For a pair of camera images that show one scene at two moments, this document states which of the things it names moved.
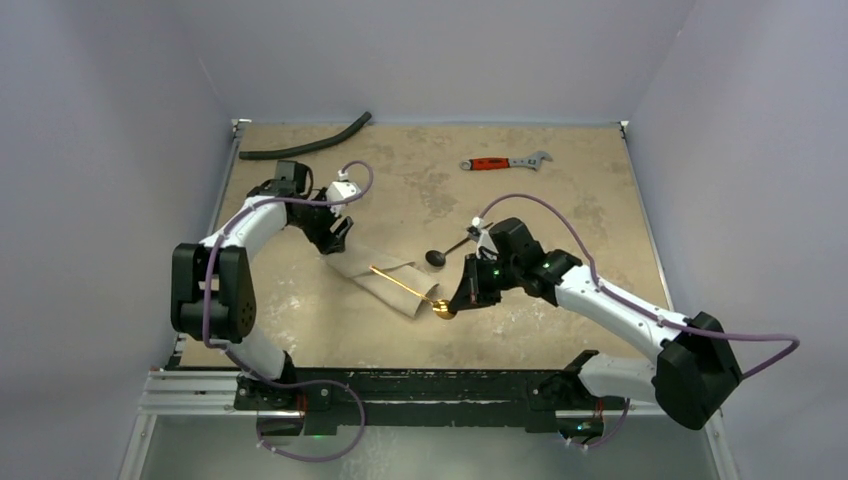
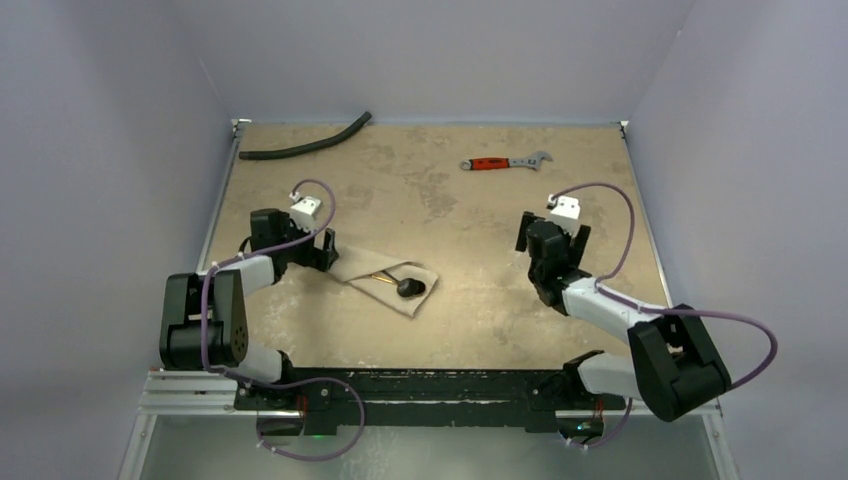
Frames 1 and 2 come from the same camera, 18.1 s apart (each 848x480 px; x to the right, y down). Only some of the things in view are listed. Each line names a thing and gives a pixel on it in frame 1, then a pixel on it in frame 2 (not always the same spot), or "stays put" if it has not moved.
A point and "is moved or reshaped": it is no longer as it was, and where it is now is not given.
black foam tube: [288, 150] stays put
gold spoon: [440, 308] is moved or reshaped
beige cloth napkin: [356, 266] stays put
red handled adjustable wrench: [502, 163] stays put
